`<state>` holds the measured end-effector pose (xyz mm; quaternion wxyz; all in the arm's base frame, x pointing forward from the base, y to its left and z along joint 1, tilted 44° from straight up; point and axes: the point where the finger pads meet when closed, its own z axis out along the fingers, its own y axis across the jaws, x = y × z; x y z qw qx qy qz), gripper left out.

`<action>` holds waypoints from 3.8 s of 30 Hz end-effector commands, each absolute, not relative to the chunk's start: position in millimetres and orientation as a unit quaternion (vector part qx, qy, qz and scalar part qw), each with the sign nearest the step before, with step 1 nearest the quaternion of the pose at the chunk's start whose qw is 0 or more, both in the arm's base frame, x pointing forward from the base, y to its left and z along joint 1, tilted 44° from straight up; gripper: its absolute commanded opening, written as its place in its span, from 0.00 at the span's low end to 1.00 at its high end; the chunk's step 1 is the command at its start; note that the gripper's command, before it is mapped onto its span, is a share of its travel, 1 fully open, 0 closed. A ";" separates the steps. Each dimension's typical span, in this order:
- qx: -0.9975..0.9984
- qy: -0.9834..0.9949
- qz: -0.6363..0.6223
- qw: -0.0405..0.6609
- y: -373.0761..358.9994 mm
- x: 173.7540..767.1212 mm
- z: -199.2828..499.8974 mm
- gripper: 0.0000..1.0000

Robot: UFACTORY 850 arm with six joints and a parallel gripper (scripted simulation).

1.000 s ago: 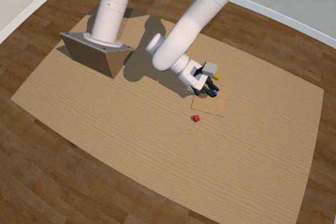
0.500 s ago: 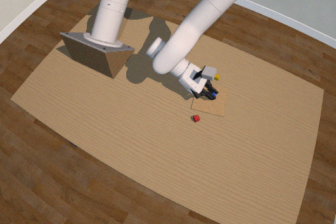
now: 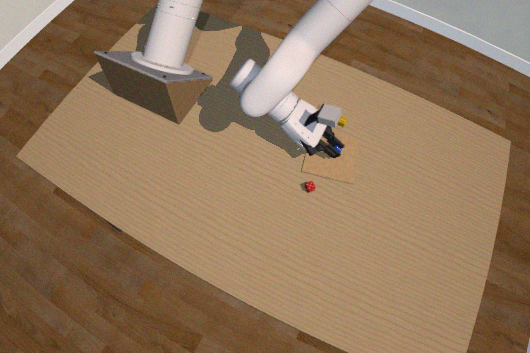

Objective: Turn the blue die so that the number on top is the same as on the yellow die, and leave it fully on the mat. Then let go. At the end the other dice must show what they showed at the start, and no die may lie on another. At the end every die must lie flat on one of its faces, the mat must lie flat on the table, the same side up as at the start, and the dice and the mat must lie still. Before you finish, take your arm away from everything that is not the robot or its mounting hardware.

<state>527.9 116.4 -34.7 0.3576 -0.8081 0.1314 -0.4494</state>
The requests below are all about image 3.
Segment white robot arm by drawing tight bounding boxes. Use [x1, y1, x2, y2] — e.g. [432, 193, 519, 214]
[131, 0, 373, 128]

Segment yellow die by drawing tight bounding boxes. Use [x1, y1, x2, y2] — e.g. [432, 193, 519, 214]
[338, 116, 347, 127]

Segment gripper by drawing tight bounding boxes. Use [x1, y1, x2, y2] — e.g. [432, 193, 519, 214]
[280, 99, 345, 158]

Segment red die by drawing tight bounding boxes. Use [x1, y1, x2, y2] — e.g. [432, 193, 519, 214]
[305, 182, 315, 193]

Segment tan square mat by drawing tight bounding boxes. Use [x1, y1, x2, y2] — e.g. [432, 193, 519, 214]
[302, 133, 360, 184]

